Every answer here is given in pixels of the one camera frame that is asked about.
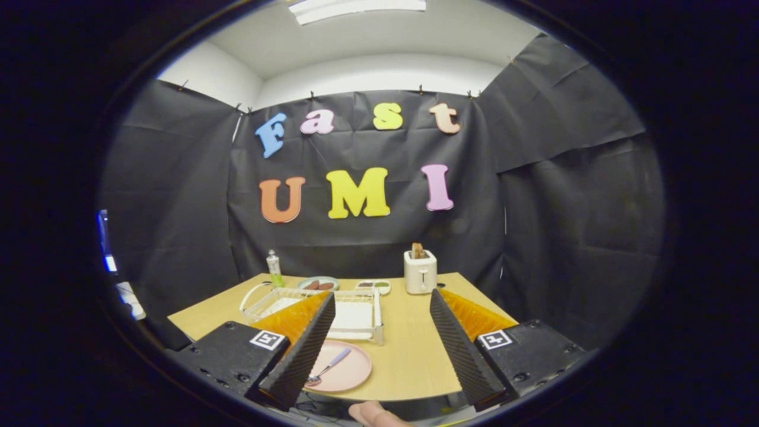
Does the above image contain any light green plate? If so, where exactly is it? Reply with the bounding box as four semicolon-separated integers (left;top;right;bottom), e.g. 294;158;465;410
297;276;340;292

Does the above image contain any clear bottle with green liquid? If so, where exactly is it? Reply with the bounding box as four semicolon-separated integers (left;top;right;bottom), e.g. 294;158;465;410
266;249;285;289

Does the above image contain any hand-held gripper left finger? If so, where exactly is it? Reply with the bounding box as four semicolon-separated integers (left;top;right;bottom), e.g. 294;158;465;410
172;289;337;413

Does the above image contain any white drip tray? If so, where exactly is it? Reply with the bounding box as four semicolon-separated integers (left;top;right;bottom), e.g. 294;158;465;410
261;297;374;340

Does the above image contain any pink plate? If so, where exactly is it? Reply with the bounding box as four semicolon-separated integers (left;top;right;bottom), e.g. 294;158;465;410
304;340;373;393

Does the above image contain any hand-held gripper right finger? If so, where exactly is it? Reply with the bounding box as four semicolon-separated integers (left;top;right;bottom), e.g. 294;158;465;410
429;288;588;411

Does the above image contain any ceiling light panel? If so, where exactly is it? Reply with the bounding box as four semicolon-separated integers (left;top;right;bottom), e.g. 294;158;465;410
288;0;428;26

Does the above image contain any white toaster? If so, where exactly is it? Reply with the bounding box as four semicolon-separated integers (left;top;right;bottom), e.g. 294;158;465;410
404;250;438;295

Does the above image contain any computer monitor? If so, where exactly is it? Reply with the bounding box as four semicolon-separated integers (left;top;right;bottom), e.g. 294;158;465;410
97;209;117;273

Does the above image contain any white wire dish rack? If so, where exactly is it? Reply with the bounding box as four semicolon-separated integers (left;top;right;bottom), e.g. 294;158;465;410
239;282;385;346

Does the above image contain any blue checked handle spoon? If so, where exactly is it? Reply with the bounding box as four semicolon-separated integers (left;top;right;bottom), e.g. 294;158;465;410
305;348;352;387

